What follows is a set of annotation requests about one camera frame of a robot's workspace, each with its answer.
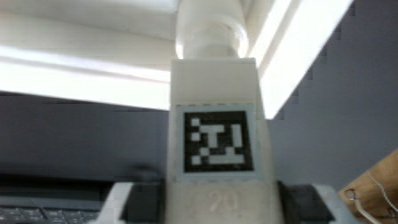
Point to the white square tabletop part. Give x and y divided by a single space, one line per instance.
156 53

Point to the black keyboard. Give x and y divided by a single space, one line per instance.
50 200

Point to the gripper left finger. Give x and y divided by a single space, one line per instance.
131 206

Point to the white leg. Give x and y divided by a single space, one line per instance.
220 184

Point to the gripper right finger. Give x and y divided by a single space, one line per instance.
313 205

